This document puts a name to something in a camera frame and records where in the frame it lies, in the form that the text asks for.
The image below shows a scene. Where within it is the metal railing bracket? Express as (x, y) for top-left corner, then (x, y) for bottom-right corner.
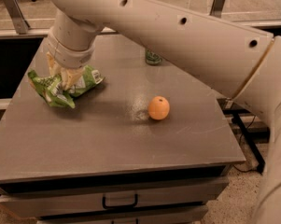
(210, 0), (226, 18)
(2, 0), (30, 35)

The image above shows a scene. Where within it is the upper grey drawer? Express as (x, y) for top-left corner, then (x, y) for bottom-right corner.
(0, 176), (229, 217)

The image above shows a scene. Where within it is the lower grey drawer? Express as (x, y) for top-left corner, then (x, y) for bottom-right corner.
(36, 205), (208, 224)

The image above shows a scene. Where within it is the black floor cable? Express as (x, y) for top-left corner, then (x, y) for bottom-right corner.
(232, 115), (260, 174)

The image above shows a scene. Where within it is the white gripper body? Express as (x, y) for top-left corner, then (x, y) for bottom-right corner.
(48, 10), (104, 69)

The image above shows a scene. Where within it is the green rice chip bag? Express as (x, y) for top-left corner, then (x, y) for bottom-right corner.
(28, 65), (104, 108)

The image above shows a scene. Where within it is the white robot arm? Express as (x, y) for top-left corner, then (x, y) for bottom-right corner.
(48, 0), (281, 224)

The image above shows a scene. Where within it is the black table leg frame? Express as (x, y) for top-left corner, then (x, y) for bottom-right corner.
(232, 113), (265, 175)

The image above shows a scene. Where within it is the green soda can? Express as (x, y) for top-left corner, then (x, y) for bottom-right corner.
(145, 49), (162, 65)

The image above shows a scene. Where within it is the left metal railing bracket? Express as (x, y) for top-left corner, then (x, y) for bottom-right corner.
(2, 0), (30, 35)

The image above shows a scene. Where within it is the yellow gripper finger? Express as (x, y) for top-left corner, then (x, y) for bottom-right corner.
(47, 52), (61, 76)
(61, 67), (84, 91)

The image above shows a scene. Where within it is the grey drawer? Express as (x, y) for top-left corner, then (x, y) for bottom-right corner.
(36, 205), (208, 224)
(0, 176), (229, 217)

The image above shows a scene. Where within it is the right metal railing bracket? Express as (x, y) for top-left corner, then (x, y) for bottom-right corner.
(210, 0), (226, 18)

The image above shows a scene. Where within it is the orange fruit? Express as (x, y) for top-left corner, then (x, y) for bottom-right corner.
(148, 96), (170, 120)

